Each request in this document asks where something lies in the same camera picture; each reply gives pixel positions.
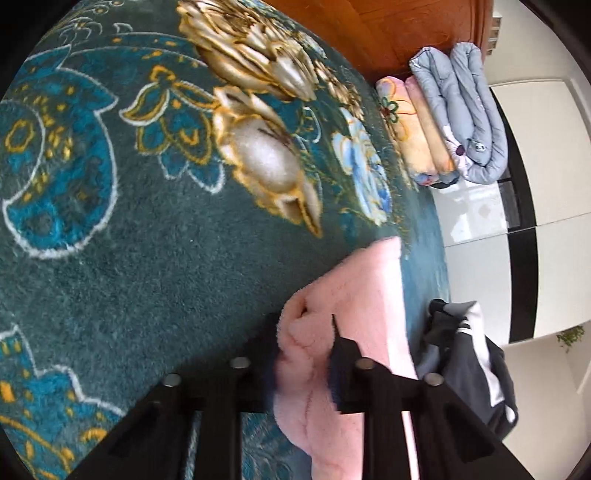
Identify wooden headboard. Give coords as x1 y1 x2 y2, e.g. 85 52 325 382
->
263 0 492 86

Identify folded grey quilt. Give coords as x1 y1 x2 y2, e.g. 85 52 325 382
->
409 41 509 184

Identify pink floral fleece garment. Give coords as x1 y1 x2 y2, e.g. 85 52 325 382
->
273 237 421 480

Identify dark grey jacket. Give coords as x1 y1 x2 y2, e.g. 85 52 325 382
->
418 299 519 439

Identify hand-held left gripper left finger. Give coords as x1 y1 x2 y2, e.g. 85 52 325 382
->
69 313 283 480

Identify folded orange floral blanket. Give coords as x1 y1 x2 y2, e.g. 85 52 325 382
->
375 76 462 188

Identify green potted plant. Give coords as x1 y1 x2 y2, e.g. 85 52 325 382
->
556 325 586 354

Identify teal floral bed blanket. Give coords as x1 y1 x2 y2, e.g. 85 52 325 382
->
0 0 451 480

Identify white wardrobe with black band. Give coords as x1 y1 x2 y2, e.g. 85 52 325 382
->
434 78 591 347

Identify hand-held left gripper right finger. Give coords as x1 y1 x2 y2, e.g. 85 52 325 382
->
329 315 536 480

